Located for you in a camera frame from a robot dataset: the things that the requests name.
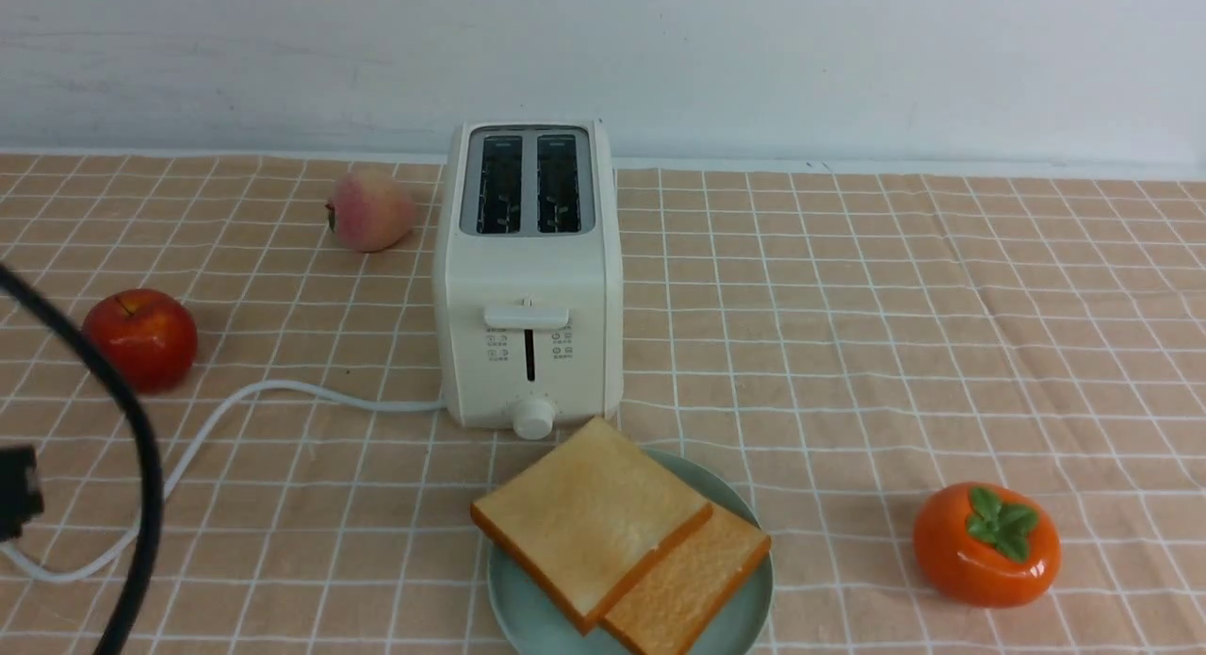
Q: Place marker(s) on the toasted bread slice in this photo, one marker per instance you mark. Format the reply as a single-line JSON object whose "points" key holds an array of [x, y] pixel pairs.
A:
{"points": [[669, 609], [590, 519]]}

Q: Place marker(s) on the white two-slot toaster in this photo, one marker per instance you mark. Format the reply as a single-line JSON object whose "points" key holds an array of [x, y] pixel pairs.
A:
{"points": [[527, 280]]}

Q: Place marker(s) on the pink peach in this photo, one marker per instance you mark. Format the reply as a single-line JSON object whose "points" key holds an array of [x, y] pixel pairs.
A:
{"points": [[370, 211]]}

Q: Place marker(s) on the light teal round plate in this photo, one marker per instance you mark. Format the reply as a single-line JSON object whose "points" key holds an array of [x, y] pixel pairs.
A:
{"points": [[534, 625]]}

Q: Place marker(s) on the beige checkered tablecloth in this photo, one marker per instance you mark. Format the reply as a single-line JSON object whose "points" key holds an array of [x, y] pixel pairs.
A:
{"points": [[837, 347]]}

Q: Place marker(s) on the orange persimmon with green leaves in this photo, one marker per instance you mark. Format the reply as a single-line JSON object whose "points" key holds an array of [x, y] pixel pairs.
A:
{"points": [[986, 545]]}

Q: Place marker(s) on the red apple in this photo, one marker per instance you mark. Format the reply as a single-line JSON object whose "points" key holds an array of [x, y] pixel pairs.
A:
{"points": [[149, 337]]}

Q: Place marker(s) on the black device at left edge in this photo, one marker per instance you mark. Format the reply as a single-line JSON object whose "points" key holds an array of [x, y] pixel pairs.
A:
{"points": [[21, 496]]}

